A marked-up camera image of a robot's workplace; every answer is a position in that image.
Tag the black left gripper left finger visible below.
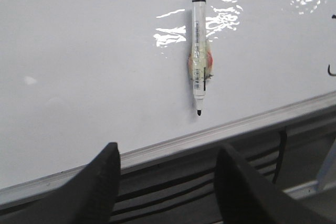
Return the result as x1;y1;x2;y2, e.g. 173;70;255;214
2;143;121;223

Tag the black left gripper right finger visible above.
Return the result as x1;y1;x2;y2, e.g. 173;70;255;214
214;144;326;223

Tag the white whiteboard marker with magnet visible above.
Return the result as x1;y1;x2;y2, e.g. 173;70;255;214
188;0;213;116

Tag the white whiteboard with metal frame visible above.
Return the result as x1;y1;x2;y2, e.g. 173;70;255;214
1;0;335;208

